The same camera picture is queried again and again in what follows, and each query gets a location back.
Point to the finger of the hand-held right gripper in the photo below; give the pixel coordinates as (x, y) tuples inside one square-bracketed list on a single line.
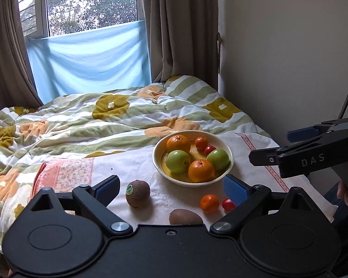
[(262, 157), (300, 133)]

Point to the red cherry tomato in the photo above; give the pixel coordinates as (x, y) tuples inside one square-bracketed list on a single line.
[(227, 205), (209, 149)]

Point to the green apple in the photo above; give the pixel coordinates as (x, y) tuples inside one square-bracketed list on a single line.
[(218, 159), (177, 161)]

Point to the white and pink floral towel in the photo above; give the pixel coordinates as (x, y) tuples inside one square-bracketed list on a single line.
[(119, 165)]

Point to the green striped floral blanket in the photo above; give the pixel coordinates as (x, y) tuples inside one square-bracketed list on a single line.
[(75, 121)]

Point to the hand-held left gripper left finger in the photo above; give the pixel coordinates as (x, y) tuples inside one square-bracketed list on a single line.
[(108, 189)]

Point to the large orange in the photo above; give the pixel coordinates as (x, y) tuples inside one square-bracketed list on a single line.
[(201, 170), (178, 143)]

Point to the brown kiwi with green sticker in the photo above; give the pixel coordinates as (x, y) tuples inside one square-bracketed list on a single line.
[(139, 195)]

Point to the beige curtain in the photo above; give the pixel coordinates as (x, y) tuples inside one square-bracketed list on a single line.
[(5, 49), (182, 26)]

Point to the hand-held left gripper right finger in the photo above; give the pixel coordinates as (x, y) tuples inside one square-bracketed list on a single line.
[(235, 189)]

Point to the right beige curtain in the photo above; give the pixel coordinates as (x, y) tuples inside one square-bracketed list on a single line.
[(182, 26)]

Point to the small mandarin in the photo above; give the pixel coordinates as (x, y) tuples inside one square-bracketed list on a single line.
[(209, 203), (201, 142)]

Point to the window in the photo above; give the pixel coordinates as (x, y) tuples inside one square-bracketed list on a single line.
[(90, 3)]

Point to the cream bowl with bear print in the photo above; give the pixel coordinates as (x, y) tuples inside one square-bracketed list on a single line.
[(168, 176)]

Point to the light blue cloth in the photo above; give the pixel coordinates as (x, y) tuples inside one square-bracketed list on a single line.
[(90, 60)]

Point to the left beige curtain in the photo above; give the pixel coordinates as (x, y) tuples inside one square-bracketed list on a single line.
[(5, 49)]

